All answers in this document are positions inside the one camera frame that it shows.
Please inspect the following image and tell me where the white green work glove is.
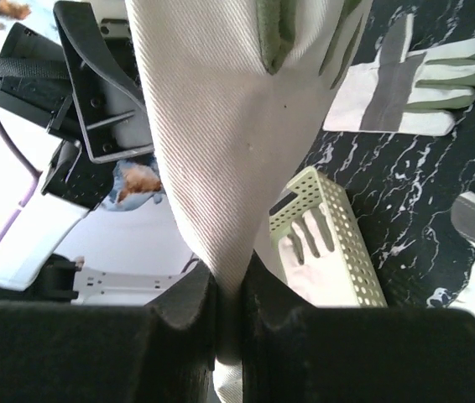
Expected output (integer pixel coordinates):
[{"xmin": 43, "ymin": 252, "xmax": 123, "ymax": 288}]
[{"xmin": 278, "ymin": 203, "xmax": 358, "ymax": 307}]

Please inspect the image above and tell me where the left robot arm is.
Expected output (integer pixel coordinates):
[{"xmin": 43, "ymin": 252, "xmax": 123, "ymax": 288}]
[{"xmin": 0, "ymin": 1, "xmax": 154, "ymax": 301}]

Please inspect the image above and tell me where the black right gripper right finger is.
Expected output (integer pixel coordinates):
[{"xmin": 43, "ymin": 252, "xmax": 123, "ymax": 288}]
[{"xmin": 242, "ymin": 257, "xmax": 475, "ymax": 402}]

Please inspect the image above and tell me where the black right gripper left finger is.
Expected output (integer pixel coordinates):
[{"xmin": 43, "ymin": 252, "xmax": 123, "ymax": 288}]
[{"xmin": 0, "ymin": 264, "xmax": 217, "ymax": 402}]

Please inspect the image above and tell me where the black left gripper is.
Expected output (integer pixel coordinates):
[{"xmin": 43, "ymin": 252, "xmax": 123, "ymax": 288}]
[{"xmin": 0, "ymin": 1, "xmax": 154, "ymax": 163}]

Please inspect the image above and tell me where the yellow-green storage basket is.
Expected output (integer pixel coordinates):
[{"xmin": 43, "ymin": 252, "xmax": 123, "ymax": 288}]
[{"xmin": 269, "ymin": 167, "xmax": 387, "ymax": 308}]

